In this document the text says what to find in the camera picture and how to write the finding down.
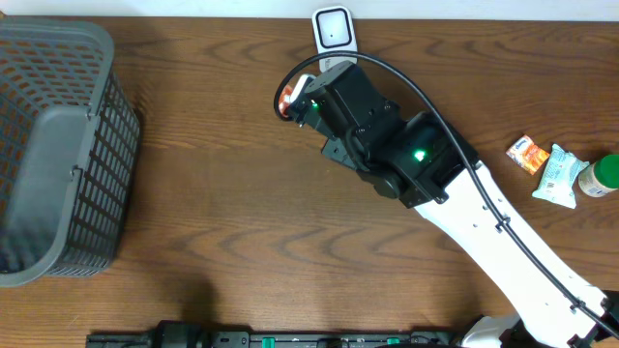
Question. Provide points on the orange small box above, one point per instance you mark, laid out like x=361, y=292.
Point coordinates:
x=526, y=154

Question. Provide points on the mint green wipes pack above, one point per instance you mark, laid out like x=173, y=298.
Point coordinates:
x=561, y=171

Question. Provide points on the green lid jar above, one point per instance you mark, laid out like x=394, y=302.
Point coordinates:
x=600, y=178

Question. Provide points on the red snack wrapper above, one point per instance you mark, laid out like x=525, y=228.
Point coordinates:
x=285, y=100

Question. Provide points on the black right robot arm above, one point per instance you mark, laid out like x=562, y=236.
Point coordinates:
x=426, y=165

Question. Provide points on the white barcode scanner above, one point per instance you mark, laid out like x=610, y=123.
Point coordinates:
x=333, y=29

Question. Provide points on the dark grey plastic basket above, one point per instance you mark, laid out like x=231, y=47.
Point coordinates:
x=69, y=146

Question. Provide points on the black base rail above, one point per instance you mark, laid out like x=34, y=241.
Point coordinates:
x=171, y=334

